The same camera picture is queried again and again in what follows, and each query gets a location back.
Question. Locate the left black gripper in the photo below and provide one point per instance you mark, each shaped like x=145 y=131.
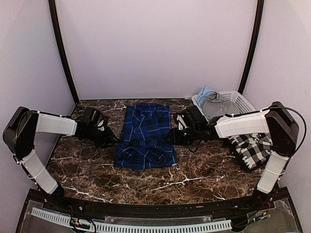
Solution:
x=108 y=139

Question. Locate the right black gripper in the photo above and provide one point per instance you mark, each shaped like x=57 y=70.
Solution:
x=175 y=139

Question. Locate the blue plaid long sleeve shirt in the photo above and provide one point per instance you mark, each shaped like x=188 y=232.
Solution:
x=143 y=137

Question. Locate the black white checkered shirt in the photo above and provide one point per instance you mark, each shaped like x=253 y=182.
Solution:
x=252 y=151

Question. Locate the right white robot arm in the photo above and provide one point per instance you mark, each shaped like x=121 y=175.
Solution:
x=275 y=120

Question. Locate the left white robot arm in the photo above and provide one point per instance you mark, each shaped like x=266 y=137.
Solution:
x=25 y=126

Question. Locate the grey button shirt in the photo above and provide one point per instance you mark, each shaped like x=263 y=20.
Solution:
x=216 y=105

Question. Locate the light blue shirt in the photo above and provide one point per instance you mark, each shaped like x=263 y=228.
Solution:
x=203 y=94

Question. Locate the white plastic laundry basket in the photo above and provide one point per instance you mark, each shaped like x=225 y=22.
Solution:
x=241 y=102

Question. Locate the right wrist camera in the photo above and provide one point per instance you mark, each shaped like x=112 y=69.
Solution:
x=190 y=117

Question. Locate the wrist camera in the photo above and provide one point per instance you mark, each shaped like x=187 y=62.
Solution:
x=190 y=117
x=94 y=118

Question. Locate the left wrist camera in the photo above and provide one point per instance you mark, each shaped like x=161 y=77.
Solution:
x=94 y=118

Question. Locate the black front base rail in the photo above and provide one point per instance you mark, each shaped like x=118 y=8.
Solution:
x=234 y=208

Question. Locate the white slotted cable duct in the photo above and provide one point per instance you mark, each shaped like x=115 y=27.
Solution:
x=96 y=226

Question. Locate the left black corner post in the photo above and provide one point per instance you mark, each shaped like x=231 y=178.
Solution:
x=61 y=50

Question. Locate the black corner post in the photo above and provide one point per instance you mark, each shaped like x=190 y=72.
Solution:
x=61 y=50
x=252 y=46

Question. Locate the right black corner post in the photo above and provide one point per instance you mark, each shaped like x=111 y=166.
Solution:
x=252 y=46

